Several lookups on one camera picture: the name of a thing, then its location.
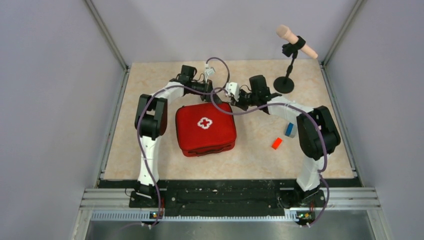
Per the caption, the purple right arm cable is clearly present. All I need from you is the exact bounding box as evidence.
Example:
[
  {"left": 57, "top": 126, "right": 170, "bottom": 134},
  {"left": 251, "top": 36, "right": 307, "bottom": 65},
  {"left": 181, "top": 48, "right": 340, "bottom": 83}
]
[{"left": 210, "top": 87, "right": 330, "bottom": 228}]

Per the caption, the blue grey box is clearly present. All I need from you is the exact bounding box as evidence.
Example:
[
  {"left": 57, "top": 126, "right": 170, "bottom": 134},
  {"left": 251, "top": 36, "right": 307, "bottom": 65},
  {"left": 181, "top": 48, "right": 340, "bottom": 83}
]
[{"left": 284, "top": 122, "right": 297, "bottom": 138}]

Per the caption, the beige microphone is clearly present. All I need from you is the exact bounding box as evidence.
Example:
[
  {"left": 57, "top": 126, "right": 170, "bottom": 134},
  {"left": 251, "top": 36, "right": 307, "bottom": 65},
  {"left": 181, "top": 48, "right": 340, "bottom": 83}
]
[{"left": 276, "top": 24, "right": 318, "bottom": 59}]

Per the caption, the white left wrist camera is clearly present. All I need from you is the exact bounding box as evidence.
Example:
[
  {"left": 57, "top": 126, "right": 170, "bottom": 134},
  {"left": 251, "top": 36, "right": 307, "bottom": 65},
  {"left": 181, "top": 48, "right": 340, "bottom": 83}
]
[{"left": 203, "top": 63, "right": 216, "bottom": 82}]

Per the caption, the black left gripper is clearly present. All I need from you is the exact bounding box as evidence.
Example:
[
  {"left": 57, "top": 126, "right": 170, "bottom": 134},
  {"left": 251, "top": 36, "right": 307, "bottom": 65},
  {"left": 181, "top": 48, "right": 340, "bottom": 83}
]
[{"left": 188, "top": 79, "right": 221, "bottom": 104}]

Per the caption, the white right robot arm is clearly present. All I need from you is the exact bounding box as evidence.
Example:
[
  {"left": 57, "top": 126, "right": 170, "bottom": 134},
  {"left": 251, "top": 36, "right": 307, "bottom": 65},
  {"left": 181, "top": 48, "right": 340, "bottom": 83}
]
[{"left": 225, "top": 75, "right": 341, "bottom": 206}]

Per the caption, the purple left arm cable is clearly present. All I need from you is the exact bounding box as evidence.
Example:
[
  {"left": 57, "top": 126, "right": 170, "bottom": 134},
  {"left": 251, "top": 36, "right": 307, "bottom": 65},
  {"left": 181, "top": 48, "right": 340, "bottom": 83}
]
[{"left": 136, "top": 56, "right": 231, "bottom": 228}]

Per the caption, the red black medicine kit case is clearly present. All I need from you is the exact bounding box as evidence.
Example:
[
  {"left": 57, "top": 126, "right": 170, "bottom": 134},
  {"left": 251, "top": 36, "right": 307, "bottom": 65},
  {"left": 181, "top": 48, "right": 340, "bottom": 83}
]
[{"left": 175, "top": 102, "right": 237, "bottom": 157}]

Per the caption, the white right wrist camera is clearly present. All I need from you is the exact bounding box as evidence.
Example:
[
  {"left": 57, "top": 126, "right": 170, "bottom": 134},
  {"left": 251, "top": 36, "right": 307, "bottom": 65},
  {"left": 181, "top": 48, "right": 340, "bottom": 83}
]
[{"left": 224, "top": 82, "right": 240, "bottom": 102}]

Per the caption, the orange small box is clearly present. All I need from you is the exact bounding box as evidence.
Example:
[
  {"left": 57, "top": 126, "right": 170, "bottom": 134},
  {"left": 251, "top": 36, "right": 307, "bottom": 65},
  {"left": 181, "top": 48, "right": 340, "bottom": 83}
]
[{"left": 271, "top": 137, "right": 283, "bottom": 150}]

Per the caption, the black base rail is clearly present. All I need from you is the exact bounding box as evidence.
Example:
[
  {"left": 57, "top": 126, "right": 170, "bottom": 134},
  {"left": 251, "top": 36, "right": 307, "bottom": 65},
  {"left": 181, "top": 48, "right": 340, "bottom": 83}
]
[{"left": 98, "top": 178, "right": 360, "bottom": 217}]

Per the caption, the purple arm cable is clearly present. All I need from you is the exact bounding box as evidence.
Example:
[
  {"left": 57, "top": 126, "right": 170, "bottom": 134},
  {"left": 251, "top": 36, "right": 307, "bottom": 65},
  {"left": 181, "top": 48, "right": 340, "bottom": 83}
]
[
  {"left": 136, "top": 56, "right": 231, "bottom": 228},
  {"left": 210, "top": 87, "right": 330, "bottom": 228}
]

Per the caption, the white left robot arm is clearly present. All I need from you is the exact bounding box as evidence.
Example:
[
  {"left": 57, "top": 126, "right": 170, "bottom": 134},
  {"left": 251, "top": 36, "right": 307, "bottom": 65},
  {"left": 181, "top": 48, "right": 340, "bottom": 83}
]
[{"left": 134, "top": 63, "right": 222, "bottom": 207}]

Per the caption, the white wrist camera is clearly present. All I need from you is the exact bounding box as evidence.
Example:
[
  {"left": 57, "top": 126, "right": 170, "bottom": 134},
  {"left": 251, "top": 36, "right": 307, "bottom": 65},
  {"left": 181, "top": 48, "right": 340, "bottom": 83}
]
[
  {"left": 224, "top": 82, "right": 240, "bottom": 102},
  {"left": 203, "top": 63, "right": 216, "bottom": 82}
]

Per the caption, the black microphone stand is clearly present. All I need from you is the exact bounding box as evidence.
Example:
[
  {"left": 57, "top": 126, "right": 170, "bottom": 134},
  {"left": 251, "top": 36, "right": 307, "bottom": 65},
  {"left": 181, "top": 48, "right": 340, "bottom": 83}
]
[{"left": 273, "top": 35, "right": 306, "bottom": 94}]

